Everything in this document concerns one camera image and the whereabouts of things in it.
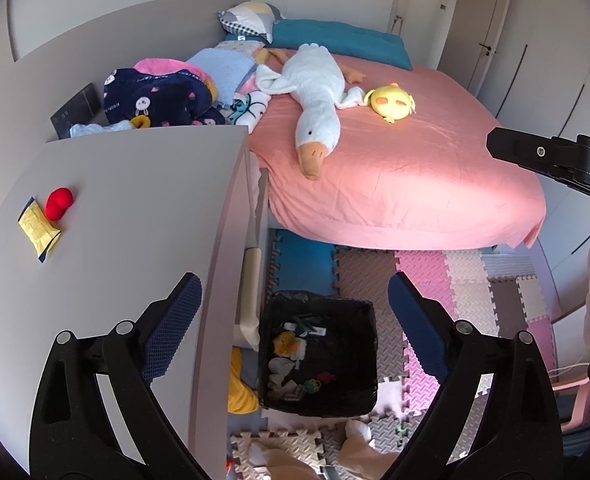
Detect white door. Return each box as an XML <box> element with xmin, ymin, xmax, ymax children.
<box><xmin>467</xmin><ymin>0</ymin><xmax>518</xmax><ymax>95</ymax></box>

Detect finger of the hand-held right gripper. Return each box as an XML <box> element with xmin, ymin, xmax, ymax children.
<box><xmin>486</xmin><ymin>127</ymin><xmax>590</xmax><ymax>187</ymax></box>

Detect yellow snack packet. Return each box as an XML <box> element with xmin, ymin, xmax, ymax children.
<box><xmin>16</xmin><ymin>195</ymin><xmax>62</xmax><ymax>264</ymax></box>

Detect pink plastic stool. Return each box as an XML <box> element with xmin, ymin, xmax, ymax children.
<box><xmin>550</xmin><ymin>377</ymin><xmax>590</xmax><ymax>434</ymax></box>

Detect person's right leg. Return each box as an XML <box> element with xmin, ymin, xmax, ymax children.
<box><xmin>339</xmin><ymin>419</ymin><xmax>402</xmax><ymax>480</ymax></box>

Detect bed with pink sheet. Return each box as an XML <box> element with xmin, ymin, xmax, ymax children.
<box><xmin>247</xmin><ymin>52</ymin><xmax>548</xmax><ymax>251</ymax></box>

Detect teal pillow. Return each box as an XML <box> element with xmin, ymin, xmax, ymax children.
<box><xmin>225</xmin><ymin>19</ymin><xmax>414</xmax><ymax>72</ymax></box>

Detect checked patchwork pillow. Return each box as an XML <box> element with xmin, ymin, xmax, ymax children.
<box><xmin>218</xmin><ymin>1</ymin><xmax>286</xmax><ymax>44</ymax></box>

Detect white cardboard box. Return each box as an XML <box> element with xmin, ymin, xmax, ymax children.
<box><xmin>287</xmin><ymin>322</ymin><xmax>329</xmax><ymax>339</ymax></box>

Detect light blue blanket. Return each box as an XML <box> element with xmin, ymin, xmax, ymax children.
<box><xmin>186</xmin><ymin>47</ymin><xmax>259</xmax><ymax>99</ymax></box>

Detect red heart plush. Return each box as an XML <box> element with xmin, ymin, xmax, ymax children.
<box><xmin>44</xmin><ymin>187</ymin><xmax>74</xmax><ymax>222</ymax></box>

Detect white cable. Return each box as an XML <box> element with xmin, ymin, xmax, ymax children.
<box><xmin>549</xmin><ymin>359</ymin><xmax>590</xmax><ymax>377</ymax></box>

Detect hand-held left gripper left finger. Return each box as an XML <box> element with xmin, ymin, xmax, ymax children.
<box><xmin>28</xmin><ymin>272</ymin><xmax>203</xmax><ymax>480</ymax></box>

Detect dark wall socket panel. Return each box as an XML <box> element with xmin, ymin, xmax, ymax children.
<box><xmin>50</xmin><ymin>82</ymin><xmax>107</xmax><ymax>139</ymax></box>

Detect light blue cloth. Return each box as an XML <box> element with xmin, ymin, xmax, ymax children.
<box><xmin>69</xmin><ymin>120</ymin><xmax>136</xmax><ymax>139</ymax></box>

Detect pink blanket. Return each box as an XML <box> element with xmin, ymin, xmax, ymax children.
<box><xmin>134</xmin><ymin>57</ymin><xmax>217</xmax><ymax>92</ymax></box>

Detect yellow cloth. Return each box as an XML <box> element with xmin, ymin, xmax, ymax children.
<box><xmin>227</xmin><ymin>347</ymin><xmax>261</xmax><ymax>414</ymax></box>

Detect white printed cloth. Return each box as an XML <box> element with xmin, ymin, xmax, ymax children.
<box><xmin>230</xmin><ymin>89</ymin><xmax>272</xmax><ymax>135</ymax></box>

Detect white wardrobe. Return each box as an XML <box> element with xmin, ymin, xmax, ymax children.
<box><xmin>495</xmin><ymin>30</ymin><xmax>590</xmax><ymax>137</ymax></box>

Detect person's left leg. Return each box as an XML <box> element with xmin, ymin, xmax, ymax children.
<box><xmin>247</xmin><ymin>441</ymin><xmax>321</xmax><ymax>480</ymax></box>

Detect foam puzzle floor mats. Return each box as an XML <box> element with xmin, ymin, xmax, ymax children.
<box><xmin>227</xmin><ymin>230</ymin><xmax>560</xmax><ymax>480</ymax></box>

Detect grey table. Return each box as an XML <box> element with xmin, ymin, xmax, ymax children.
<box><xmin>0</xmin><ymin>125</ymin><xmax>272</xmax><ymax>480</ymax></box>

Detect navy rabbit print blanket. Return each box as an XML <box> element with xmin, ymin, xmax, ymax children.
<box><xmin>102</xmin><ymin>66</ymin><xmax>227</xmax><ymax>129</ymax></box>

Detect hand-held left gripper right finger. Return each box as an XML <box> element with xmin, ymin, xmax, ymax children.
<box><xmin>382</xmin><ymin>271</ymin><xmax>566</xmax><ymax>480</ymax></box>

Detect white goose plush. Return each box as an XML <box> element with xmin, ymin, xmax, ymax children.
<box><xmin>254</xmin><ymin>43</ymin><xmax>369</xmax><ymax>182</ymax></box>

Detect brown plush toy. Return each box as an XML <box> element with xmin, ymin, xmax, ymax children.
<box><xmin>273</xmin><ymin>331</ymin><xmax>299</xmax><ymax>356</ymax></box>

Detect black trash bin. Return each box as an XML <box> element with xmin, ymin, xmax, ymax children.
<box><xmin>257</xmin><ymin>290</ymin><xmax>380</xmax><ymax>417</ymax></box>

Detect person's leg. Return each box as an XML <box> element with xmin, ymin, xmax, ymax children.
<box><xmin>247</xmin><ymin>441</ymin><xmax>321</xmax><ymax>480</ymax></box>
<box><xmin>339</xmin><ymin>419</ymin><xmax>402</xmax><ymax>480</ymax></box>

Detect yellow chick plush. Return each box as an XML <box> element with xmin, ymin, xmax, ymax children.
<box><xmin>364</xmin><ymin>82</ymin><xmax>418</xmax><ymax>125</ymax></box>

